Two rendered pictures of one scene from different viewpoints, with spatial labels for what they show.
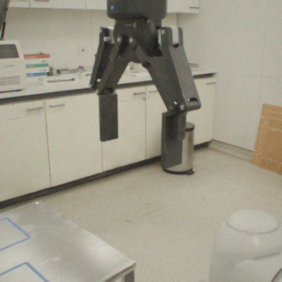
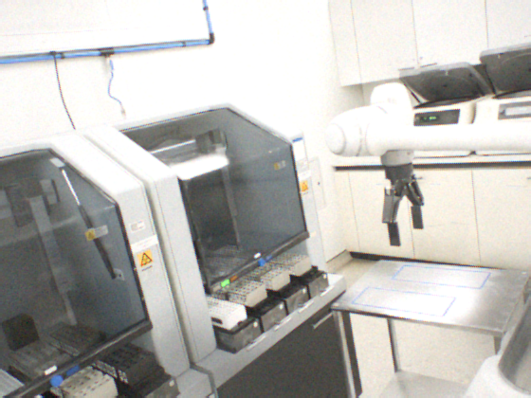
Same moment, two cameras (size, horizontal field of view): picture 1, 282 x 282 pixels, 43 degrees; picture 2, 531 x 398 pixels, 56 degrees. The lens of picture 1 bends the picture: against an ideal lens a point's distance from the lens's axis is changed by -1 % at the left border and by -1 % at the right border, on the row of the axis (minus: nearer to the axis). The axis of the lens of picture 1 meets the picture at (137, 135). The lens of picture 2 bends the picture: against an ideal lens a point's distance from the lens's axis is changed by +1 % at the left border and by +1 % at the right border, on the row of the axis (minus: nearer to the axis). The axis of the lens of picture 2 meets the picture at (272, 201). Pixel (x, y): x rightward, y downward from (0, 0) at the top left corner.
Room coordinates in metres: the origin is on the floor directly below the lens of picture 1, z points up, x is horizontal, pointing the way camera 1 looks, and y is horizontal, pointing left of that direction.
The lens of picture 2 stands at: (-0.03, -1.27, 1.69)
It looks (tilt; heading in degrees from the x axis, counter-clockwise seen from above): 14 degrees down; 84
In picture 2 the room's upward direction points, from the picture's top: 11 degrees counter-clockwise
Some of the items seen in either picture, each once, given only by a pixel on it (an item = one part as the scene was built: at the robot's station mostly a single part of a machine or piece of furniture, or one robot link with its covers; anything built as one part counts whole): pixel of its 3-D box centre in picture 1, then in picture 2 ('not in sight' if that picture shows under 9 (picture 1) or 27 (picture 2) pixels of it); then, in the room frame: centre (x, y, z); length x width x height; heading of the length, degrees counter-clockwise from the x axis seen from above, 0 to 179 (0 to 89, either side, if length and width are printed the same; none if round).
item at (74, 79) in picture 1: (59, 80); not in sight; (2.95, 0.65, 0.93); 0.30 x 0.10 x 0.06; 121
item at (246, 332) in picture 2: not in sight; (194, 317); (-0.23, 0.70, 0.78); 0.73 x 0.14 x 0.09; 129
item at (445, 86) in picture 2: not in sight; (445, 107); (1.80, 2.33, 1.22); 0.62 x 0.56 x 0.64; 37
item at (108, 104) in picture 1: (108, 117); (416, 217); (0.52, 0.04, 1.22); 0.03 x 0.01 x 0.07; 129
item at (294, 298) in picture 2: not in sight; (245, 287); (0.01, 0.89, 0.78); 0.73 x 0.14 x 0.09; 129
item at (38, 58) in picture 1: (34, 57); not in sight; (3.16, 0.89, 1.10); 0.24 x 0.13 x 0.10; 128
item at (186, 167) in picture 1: (178, 147); not in sight; (3.29, -0.40, 0.23); 0.38 x 0.31 x 0.46; 39
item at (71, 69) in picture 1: (71, 70); not in sight; (3.32, 0.61, 0.97); 0.24 x 0.12 x 0.13; 118
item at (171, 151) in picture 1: (172, 139); (393, 233); (0.42, -0.04, 1.22); 0.03 x 0.01 x 0.07; 129
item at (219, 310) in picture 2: not in sight; (211, 312); (-0.14, 0.59, 0.83); 0.30 x 0.10 x 0.06; 129
